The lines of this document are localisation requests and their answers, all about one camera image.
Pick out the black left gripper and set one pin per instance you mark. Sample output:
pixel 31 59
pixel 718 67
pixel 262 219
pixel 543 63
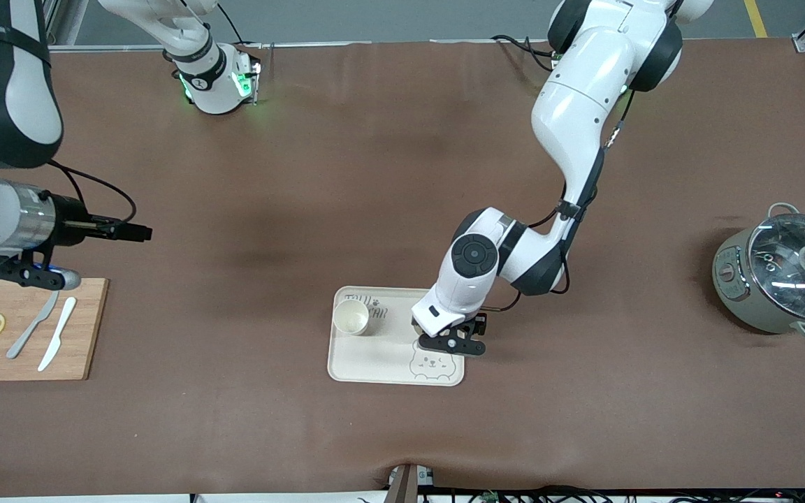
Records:
pixel 478 324

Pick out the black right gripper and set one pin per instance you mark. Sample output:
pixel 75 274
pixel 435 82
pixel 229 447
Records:
pixel 70 212

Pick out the white plastic cup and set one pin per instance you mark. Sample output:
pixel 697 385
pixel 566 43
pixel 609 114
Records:
pixel 351 316

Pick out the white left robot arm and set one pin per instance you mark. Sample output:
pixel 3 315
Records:
pixel 577 105

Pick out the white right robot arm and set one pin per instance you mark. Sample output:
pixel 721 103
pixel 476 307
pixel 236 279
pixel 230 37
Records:
pixel 4 105

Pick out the cream tray with bear print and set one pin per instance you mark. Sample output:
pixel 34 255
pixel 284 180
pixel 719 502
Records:
pixel 381 360

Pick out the bamboo cutting board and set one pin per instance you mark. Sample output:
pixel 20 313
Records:
pixel 88 328

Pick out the white plastic knife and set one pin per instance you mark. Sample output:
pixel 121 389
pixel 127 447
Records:
pixel 58 335

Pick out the grey plastic knife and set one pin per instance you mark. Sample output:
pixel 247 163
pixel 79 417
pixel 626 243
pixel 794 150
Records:
pixel 32 327

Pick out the metal table edge clamp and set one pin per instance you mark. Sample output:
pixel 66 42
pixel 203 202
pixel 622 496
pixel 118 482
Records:
pixel 409 482

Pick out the brown table cover mat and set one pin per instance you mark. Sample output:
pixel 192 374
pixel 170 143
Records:
pixel 305 175

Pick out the grey-green cooking pot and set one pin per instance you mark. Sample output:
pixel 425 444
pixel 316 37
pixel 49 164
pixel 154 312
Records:
pixel 738 293

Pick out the glass pot lid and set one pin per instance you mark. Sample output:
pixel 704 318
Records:
pixel 801 279

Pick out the aluminium frame structure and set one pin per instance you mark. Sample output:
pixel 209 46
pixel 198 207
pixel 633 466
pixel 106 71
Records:
pixel 60 21

